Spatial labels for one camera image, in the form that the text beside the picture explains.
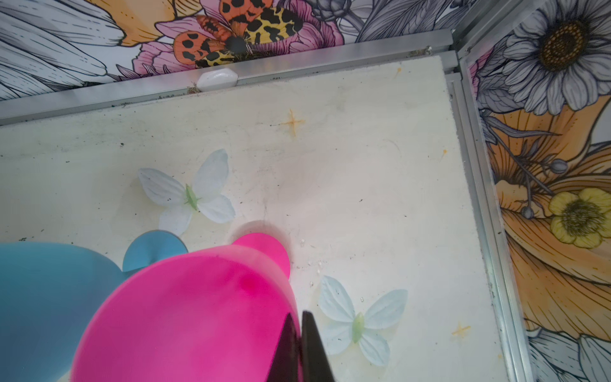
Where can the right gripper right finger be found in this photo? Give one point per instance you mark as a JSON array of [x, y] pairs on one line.
[[315, 364]]

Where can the blue wine glass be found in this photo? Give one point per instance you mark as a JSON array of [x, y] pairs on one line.
[[50, 293]]

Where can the pink wine glass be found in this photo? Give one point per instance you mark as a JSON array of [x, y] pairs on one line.
[[211, 315]]

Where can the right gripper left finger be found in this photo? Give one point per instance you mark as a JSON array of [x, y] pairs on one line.
[[285, 364]]

